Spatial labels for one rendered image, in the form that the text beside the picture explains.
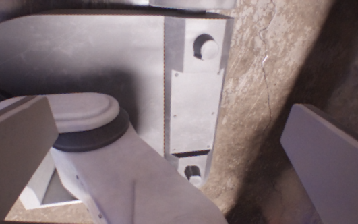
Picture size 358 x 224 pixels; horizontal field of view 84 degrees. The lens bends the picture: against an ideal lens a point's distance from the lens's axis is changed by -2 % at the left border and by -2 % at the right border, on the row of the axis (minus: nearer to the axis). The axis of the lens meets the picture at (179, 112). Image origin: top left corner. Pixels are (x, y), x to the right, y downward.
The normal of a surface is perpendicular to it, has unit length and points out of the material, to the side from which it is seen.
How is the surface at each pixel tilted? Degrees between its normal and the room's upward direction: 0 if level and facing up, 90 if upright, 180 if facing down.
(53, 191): 90
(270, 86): 0
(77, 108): 90
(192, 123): 0
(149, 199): 115
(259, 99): 0
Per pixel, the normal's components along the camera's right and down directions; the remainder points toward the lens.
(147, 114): 0.20, 0.50
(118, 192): 0.04, -0.86
